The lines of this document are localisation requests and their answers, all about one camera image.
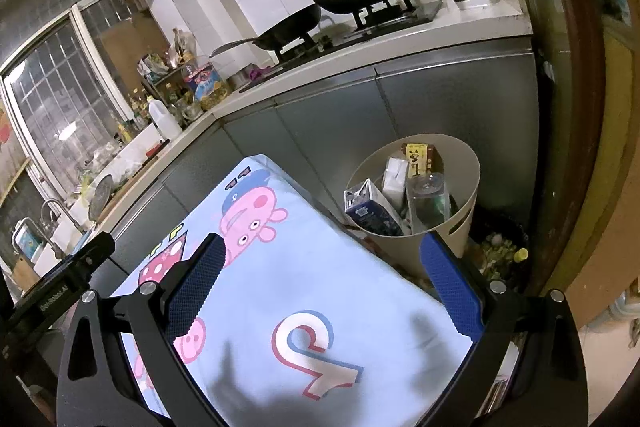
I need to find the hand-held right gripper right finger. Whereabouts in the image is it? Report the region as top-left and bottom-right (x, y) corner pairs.
(419, 231), (587, 427)

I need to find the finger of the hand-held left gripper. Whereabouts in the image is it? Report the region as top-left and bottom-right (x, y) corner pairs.
(65, 232), (117, 280)

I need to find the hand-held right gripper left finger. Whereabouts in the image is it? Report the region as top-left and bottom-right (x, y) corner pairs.
(56, 232), (226, 427)

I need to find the beige trash bin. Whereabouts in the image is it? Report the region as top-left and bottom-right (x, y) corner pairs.
(345, 134), (482, 270)

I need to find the blue grey milk carton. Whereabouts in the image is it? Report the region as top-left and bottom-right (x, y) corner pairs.
(343, 178), (405, 237)

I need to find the yellow packet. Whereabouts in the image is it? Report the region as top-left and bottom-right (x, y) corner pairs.
(402, 143), (443, 180)

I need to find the upright wooden cutting board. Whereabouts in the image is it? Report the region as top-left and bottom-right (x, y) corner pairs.
(10, 257), (41, 290)

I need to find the round metal lid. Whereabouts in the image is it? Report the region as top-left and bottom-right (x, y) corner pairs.
(89, 174), (113, 218)

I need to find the metal faucet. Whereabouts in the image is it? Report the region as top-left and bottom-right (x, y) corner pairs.
(40, 198), (68, 233)

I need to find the black bin with food scraps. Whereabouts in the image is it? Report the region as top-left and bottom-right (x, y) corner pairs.
(465, 204), (531, 295)

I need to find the white blue tub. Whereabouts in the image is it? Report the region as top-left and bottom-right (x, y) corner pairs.
(12, 219), (41, 258)

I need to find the cartoon pig printed tablecloth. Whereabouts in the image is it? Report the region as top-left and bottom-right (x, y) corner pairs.
(107, 154), (501, 427)

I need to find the row of condiment bottles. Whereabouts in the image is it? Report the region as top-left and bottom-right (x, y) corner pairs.
(117, 92), (151, 142)

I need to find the white plastic jug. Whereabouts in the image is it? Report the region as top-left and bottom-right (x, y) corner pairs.
(148, 99), (183, 142)

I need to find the barred window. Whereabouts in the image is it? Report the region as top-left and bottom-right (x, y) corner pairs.
(0, 4), (146, 192)

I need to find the pile of seasoning packets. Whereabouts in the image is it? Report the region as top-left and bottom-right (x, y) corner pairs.
(137, 52), (186, 80)

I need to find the cooking oil bottle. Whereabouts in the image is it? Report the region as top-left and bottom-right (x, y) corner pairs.
(184, 63), (232, 110)

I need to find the grey kitchen cabinet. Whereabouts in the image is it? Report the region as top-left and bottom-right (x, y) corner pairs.
(90, 34), (543, 288)

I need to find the brown cardboard panel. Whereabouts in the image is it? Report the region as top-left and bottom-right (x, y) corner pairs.
(97, 14), (171, 72)

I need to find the gas stove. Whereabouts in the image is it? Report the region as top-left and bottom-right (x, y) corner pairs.
(239, 0), (446, 94)

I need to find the black frying pan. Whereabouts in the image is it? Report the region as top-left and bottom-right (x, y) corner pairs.
(210, 3), (323, 58)

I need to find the brown wooden door frame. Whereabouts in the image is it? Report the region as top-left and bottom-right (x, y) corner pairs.
(450, 0), (640, 338)

